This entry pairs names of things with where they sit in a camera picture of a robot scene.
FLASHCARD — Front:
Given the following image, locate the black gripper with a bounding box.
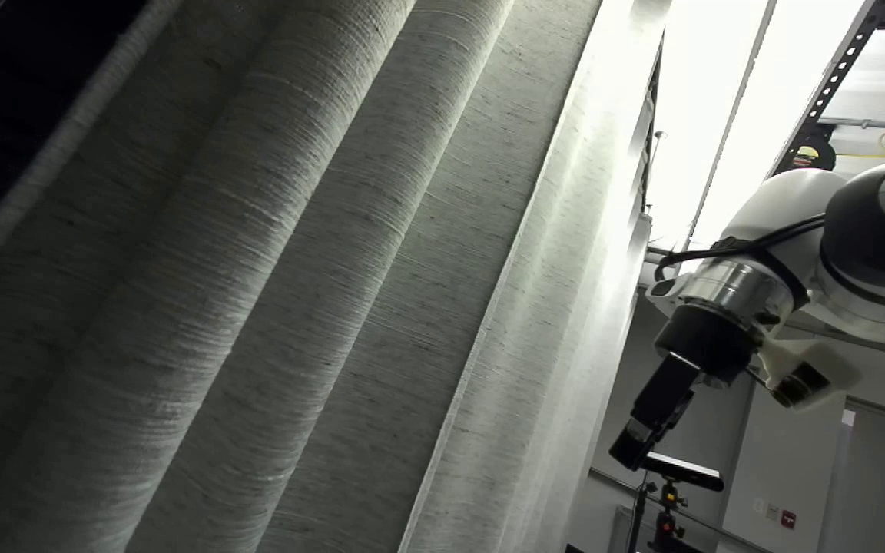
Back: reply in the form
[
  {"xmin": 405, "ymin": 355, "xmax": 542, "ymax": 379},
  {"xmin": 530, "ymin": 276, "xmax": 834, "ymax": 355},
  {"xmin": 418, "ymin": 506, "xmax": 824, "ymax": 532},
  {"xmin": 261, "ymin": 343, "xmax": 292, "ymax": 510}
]
[{"xmin": 609, "ymin": 304, "xmax": 763, "ymax": 475}]

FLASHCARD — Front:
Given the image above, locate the grey fabric curtain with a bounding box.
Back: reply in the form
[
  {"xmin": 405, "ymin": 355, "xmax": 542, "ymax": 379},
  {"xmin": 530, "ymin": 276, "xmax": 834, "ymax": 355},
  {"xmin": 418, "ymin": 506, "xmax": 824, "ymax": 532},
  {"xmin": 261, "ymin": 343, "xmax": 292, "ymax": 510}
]
[{"xmin": 0, "ymin": 0, "xmax": 677, "ymax": 553}]

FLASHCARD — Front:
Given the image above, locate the grey room door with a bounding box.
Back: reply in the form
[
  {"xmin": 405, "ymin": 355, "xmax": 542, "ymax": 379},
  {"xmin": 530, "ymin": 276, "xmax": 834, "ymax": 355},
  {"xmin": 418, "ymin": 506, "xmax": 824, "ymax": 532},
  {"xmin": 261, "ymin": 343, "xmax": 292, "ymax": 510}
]
[{"xmin": 813, "ymin": 398, "xmax": 885, "ymax": 553}]

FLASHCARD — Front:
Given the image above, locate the black camera on stand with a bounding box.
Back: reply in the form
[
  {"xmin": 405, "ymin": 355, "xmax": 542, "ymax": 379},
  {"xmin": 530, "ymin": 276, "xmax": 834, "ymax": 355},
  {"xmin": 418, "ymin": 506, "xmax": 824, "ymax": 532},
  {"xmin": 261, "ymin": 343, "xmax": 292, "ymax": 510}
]
[{"xmin": 637, "ymin": 449, "xmax": 728, "ymax": 553}]

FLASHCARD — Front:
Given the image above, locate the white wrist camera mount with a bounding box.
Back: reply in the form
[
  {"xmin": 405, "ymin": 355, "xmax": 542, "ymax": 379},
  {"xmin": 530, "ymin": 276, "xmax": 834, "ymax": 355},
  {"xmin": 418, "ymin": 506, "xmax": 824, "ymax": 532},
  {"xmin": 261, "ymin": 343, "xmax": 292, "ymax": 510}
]
[{"xmin": 751, "ymin": 325, "xmax": 859, "ymax": 411}]

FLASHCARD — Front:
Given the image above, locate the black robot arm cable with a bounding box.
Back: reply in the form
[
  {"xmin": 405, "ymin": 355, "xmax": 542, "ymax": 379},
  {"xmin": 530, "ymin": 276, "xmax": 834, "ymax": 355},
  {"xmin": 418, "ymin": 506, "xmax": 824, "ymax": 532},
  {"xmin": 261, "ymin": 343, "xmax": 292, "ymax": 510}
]
[{"xmin": 652, "ymin": 215, "xmax": 834, "ymax": 312}]

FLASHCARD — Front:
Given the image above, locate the black perforated metal frame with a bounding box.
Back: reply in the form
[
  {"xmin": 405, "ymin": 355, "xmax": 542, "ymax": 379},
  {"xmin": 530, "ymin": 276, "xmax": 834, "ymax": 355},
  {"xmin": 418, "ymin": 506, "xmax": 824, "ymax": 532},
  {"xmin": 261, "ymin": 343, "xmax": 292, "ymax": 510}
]
[{"xmin": 775, "ymin": 0, "xmax": 885, "ymax": 180}]

